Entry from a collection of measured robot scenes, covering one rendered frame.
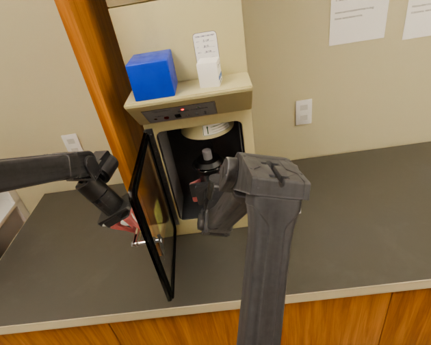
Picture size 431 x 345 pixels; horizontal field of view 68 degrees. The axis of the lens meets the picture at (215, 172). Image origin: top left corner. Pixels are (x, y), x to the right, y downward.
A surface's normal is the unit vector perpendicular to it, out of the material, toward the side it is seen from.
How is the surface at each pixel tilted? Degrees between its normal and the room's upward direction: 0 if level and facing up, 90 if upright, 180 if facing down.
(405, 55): 90
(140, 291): 0
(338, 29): 90
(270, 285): 58
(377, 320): 90
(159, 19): 90
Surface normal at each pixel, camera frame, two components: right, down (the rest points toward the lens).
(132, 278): -0.14, -0.82
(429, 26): 0.03, 0.56
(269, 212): 0.14, 0.01
